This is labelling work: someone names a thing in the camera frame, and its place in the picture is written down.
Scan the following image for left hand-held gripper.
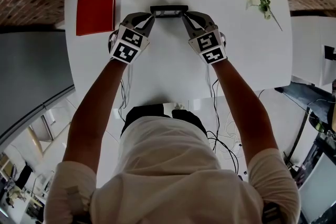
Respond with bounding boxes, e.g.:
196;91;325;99
108;11;156;65

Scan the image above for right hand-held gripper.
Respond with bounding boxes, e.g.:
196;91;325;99
182;10;228;65

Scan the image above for black picture frame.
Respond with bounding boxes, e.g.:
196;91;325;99
150;5;189;19

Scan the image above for person's left forearm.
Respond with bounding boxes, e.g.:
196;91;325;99
62;59;130;166

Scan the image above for person's right forearm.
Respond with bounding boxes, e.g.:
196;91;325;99
209;58;279;161

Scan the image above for red book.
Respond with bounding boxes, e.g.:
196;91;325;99
76;0;118;36

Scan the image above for person's black trousers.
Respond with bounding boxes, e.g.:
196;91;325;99
120;104;208;140

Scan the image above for grey partition panel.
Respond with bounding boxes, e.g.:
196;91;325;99
0;28;76;141

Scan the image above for printed marker sheet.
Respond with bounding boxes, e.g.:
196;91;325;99
321;44;336;85

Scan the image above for black table leg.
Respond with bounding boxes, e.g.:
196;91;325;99
282;110;310;167

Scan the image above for person's beige shirt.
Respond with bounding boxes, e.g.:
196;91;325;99
43;115;301;224

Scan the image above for white board panel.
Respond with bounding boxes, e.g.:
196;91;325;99
298;151;336;224

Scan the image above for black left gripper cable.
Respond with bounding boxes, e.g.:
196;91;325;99
118;64;133;124

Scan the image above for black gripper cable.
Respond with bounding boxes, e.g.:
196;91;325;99
118;64;133;124
206;64;222;140

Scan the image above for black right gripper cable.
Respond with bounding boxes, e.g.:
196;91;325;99
206;64;222;140

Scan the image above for white cable on floor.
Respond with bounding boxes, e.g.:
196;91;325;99
223;111;243;156

